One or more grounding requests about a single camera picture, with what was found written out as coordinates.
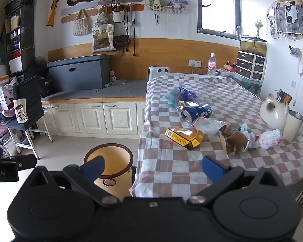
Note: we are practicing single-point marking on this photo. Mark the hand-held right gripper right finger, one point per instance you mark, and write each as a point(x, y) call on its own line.
point(213, 169)

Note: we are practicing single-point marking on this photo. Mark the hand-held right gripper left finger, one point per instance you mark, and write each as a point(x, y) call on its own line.
point(92, 169)

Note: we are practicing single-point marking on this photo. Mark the brown paper bag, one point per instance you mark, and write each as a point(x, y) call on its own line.
point(236, 138)

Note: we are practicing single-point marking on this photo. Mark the yellow carton box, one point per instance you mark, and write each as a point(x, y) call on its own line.
point(184, 137)

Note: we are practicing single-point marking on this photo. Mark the clear plastic bag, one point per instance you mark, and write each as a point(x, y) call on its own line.
point(208, 126)

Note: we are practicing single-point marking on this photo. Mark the white green plastic bag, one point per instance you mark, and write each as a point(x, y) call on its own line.
point(247, 132)

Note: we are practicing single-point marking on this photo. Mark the crushed blue can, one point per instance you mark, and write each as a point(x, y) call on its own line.
point(198, 112)

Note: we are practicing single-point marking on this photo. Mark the white plastic bag red print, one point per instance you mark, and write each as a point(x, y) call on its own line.
point(269, 138)

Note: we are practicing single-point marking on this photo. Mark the white metal stool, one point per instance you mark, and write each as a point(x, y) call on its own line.
point(21, 145)

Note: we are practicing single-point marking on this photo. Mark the brown white checkered tablecloth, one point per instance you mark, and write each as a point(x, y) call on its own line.
point(181, 166)

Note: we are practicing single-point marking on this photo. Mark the cartoon tote bag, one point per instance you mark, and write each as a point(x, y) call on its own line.
point(20, 111)

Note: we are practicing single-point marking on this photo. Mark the cream base cabinet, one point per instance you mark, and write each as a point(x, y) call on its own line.
point(91, 118)

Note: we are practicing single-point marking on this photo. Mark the white paper bag red print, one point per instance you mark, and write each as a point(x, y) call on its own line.
point(3, 93)

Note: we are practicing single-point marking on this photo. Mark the black hanging cloth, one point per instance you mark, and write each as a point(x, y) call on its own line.
point(30, 100)

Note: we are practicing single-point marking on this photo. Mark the black printed bag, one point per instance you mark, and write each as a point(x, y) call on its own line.
point(45, 87)

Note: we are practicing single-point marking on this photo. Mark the ceramic cat figurine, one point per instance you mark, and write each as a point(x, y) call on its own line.
point(271, 113)

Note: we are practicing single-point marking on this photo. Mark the blue snack bag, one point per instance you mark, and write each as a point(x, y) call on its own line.
point(183, 93)

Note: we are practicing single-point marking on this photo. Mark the cream tumbler cup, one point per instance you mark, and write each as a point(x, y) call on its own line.
point(293, 127)

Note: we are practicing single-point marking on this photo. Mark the teal printed box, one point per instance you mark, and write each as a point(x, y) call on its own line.
point(250, 85)

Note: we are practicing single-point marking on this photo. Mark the small figurine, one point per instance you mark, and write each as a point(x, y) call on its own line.
point(112, 77)

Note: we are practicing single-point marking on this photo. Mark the grey storage box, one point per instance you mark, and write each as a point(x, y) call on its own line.
point(78, 74)

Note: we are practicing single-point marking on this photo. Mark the clear water bottle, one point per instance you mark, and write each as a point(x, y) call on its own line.
point(211, 65)

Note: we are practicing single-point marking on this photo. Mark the white drawer unit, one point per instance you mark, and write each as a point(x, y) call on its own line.
point(250, 65)

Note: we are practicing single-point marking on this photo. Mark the white space heater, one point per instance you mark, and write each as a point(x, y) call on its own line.
point(158, 71)

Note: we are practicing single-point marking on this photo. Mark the black shelf rack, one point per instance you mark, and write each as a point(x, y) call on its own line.
point(20, 30)

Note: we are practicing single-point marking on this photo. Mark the printed canvas tote bag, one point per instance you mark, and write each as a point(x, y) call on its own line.
point(103, 40)

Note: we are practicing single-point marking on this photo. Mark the glass fish tank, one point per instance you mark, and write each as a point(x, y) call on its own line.
point(252, 46)

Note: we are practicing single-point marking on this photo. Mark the brown leather purse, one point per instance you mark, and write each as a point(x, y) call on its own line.
point(121, 41)

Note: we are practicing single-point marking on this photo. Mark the knitted tote bag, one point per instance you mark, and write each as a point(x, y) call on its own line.
point(82, 26)

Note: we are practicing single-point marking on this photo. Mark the flower vase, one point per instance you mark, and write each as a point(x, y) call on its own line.
point(258, 27)

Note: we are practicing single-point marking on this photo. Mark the grey floral bag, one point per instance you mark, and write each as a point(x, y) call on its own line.
point(101, 20)

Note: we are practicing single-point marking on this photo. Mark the white bucket bag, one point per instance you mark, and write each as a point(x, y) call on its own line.
point(118, 15)

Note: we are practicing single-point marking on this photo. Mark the dark framed window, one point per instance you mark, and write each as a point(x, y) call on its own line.
point(217, 12)

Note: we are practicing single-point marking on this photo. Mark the hanging hand tool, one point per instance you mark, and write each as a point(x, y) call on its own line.
point(156, 19)

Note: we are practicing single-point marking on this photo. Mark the yellow toy rifle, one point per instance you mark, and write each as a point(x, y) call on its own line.
point(55, 2)

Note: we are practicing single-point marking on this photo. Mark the purple plush toy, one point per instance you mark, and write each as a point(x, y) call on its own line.
point(177, 3)

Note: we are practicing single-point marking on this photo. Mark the green plush toy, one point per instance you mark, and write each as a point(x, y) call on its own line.
point(156, 3)

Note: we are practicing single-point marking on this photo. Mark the white wall outlet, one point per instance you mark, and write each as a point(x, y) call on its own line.
point(195, 63)

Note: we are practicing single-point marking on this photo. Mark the wall hook device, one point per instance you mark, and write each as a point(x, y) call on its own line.
point(294, 51)

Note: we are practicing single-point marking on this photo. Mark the tan wall hook board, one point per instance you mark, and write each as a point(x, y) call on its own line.
point(68, 19)

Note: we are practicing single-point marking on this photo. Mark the wooden wall rack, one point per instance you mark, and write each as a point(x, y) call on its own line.
point(166, 11)

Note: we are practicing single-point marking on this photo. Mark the brown wall hook board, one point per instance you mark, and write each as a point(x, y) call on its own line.
point(137, 8)

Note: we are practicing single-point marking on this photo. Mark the panda wall poster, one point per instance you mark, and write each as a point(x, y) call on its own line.
point(290, 17)

